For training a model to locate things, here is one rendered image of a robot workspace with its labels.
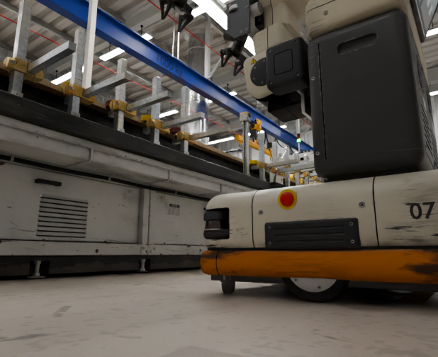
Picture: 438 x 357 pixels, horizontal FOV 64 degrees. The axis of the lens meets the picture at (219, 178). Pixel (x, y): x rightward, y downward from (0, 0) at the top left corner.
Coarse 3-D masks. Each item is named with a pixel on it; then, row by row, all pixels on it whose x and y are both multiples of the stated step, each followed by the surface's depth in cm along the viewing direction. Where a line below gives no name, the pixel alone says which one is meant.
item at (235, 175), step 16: (0, 96) 129; (16, 96) 134; (0, 112) 131; (16, 112) 134; (32, 112) 138; (48, 112) 144; (64, 112) 150; (48, 128) 148; (64, 128) 149; (80, 128) 155; (96, 128) 162; (112, 128) 170; (112, 144) 170; (128, 144) 177; (144, 144) 185; (160, 160) 198; (176, 160) 205; (192, 160) 217; (224, 176) 243; (240, 176) 261
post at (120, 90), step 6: (120, 60) 183; (126, 60) 186; (120, 66) 183; (126, 66) 185; (120, 72) 182; (120, 90) 180; (120, 96) 179; (114, 114) 179; (120, 114) 178; (114, 120) 178; (120, 120) 177; (114, 126) 177; (120, 126) 177
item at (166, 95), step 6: (150, 96) 171; (156, 96) 169; (162, 96) 166; (168, 96) 165; (138, 102) 176; (144, 102) 173; (150, 102) 171; (156, 102) 171; (132, 108) 179; (138, 108) 179; (108, 114) 188
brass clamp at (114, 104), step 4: (112, 100) 177; (112, 104) 177; (116, 104) 176; (120, 104) 178; (124, 104) 180; (112, 108) 176; (116, 108) 177; (120, 108) 177; (124, 108) 179; (124, 112) 180; (128, 112) 181; (132, 112) 183; (128, 116) 186; (132, 116) 186
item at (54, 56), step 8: (56, 48) 129; (64, 48) 126; (72, 48) 126; (48, 56) 132; (56, 56) 130; (64, 56) 130; (32, 64) 139; (40, 64) 135; (48, 64) 135; (32, 72) 141
